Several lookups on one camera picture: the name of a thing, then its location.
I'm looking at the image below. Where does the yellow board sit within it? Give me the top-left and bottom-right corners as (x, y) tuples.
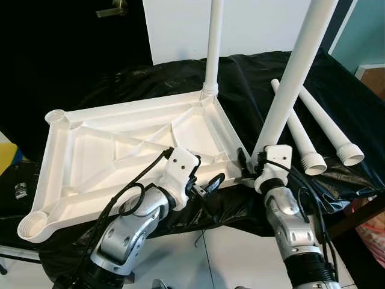
(0, 143), (22, 175)

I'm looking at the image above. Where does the black shiny table cloth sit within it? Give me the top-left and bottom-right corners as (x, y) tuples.
(36, 51), (385, 284)

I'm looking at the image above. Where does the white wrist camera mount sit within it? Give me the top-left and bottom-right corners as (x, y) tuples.
(254, 144), (294, 193)
(159, 148), (202, 208)

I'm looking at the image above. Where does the metal door handle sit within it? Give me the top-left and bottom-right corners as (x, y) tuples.
(96, 0), (129, 17)

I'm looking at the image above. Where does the black case with white label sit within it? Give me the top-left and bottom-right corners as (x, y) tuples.
(0, 160), (40, 247)

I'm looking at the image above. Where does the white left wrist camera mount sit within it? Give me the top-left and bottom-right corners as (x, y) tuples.
(159, 148), (202, 208)

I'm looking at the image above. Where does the brown wooden table leg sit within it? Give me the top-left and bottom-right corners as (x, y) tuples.
(328, 196), (385, 238)

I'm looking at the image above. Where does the brown cardboard box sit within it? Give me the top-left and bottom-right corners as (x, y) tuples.
(355, 63), (385, 100)

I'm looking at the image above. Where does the white plastic table top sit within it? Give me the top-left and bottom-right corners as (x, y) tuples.
(18, 89), (247, 244)

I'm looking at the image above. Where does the pink plastic bag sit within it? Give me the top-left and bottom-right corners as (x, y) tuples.
(361, 214), (385, 266)

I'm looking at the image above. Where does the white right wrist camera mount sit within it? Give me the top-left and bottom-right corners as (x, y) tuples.
(254, 144), (294, 193)

